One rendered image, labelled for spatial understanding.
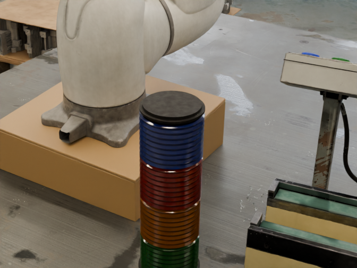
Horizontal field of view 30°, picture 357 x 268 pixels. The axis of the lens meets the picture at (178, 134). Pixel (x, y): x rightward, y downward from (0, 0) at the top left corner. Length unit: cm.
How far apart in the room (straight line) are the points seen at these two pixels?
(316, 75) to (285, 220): 24
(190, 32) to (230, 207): 34
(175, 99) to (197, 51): 123
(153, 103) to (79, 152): 59
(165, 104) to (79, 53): 56
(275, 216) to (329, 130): 19
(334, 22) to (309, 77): 356
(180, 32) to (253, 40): 70
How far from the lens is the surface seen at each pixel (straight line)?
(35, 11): 358
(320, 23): 461
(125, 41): 114
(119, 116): 120
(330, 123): 114
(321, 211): 101
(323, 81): 109
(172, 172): 60
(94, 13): 112
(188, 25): 127
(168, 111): 59
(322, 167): 118
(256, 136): 142
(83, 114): 121
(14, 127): 127
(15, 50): 362
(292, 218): 103
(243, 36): 196
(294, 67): 110
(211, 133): 132
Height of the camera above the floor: 149
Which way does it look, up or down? 29 degrees down
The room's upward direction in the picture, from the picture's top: 1 degrees clockwise
